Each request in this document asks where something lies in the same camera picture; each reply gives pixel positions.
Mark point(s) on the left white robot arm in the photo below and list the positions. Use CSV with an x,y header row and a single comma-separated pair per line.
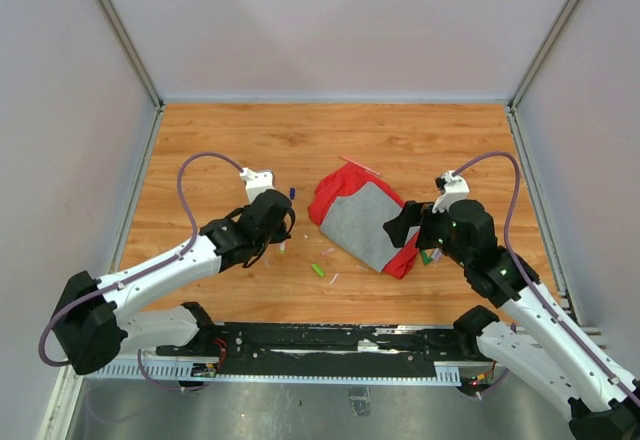
x,y
97,319

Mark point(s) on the dark green pen cap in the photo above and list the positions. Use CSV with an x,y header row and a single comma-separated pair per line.
x,y
426,258

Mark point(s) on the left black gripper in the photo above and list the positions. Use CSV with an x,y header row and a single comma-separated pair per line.
x,y
282,234

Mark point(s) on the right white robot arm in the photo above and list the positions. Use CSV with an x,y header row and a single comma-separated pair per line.
x,y
598,398

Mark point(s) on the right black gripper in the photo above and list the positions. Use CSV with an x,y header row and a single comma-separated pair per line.
x,y
414,213

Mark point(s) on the light green pen cap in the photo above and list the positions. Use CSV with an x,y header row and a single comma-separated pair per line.
x,y
318,270

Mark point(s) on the pink clear cap front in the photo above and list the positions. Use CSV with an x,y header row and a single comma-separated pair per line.
x,y
333,278

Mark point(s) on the red and grey cloth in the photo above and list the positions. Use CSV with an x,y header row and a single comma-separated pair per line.
x,y
350,207

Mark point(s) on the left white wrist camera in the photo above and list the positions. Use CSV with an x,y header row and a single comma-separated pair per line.
x,y
256,182

